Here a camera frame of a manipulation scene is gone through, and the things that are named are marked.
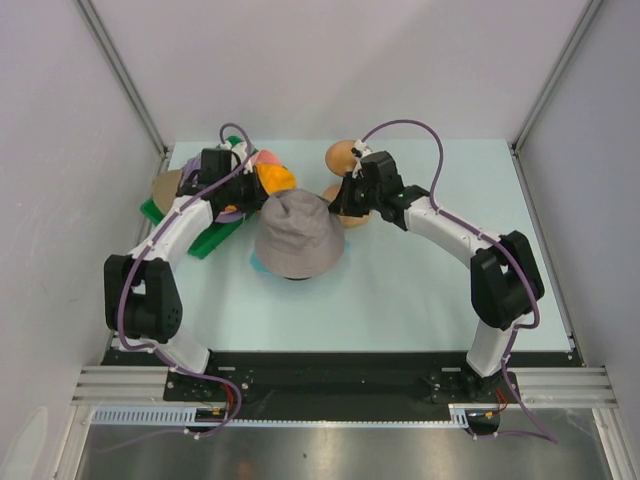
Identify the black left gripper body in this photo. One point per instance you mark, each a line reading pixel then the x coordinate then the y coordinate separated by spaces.
pixel 242 192

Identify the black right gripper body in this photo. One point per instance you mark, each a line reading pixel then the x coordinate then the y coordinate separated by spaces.
pixel 360 197

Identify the grey bucket hat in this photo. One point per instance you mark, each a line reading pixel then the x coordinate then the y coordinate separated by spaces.
pixel 297 235

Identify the light blue bucket hat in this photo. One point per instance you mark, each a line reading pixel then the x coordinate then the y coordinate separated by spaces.
pixel 259 267

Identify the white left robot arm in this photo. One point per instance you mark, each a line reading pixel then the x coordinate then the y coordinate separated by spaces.
pixel 142 300

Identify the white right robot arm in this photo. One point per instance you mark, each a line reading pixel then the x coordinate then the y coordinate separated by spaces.
pixel 505 281

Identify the orange hat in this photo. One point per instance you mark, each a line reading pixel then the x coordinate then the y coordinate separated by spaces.
pixel 275 177

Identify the pink hat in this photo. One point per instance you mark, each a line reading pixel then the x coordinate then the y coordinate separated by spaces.
pixel 265 157

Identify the wooden hat stand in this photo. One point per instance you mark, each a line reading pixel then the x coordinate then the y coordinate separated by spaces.
pixel 341 161

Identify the green plastic tray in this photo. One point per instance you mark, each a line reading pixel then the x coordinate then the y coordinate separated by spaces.
pixel 206 242

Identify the lavender purple hat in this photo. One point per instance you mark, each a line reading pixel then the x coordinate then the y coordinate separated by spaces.
pixel 189 173

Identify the tan brimmed hat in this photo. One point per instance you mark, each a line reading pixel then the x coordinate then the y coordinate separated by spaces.
pixel 164 189

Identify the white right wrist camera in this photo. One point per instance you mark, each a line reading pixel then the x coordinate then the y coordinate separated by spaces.
pixel 359 151

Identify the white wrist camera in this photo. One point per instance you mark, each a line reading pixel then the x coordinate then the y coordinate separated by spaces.
pixel 359 151
pixel 241 148

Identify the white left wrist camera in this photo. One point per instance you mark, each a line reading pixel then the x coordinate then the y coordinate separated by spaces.
pixel 241 148

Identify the aluminium frame post left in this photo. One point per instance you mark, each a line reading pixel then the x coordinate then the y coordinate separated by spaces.
pixel 113 58

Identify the aluminium frame post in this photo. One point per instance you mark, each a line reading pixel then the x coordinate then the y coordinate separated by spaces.
pixel 559 70
pixel 113 58

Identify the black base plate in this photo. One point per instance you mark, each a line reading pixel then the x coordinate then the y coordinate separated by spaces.
pixel 349 387

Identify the aluminium frame post right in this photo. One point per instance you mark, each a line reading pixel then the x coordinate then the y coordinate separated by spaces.
pixel 559 70

